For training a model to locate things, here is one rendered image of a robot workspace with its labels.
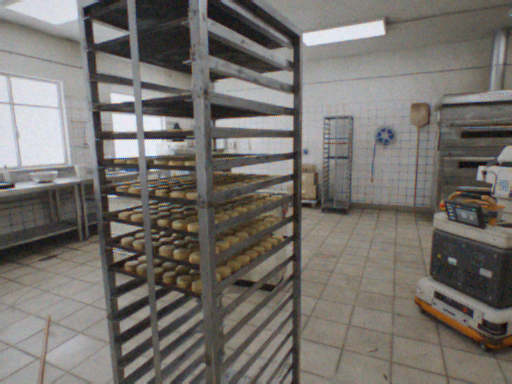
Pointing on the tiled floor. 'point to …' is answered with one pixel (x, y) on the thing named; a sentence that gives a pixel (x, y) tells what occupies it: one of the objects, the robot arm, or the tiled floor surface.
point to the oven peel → (418, 130)
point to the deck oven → (468, 142)
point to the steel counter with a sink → (59, 205)
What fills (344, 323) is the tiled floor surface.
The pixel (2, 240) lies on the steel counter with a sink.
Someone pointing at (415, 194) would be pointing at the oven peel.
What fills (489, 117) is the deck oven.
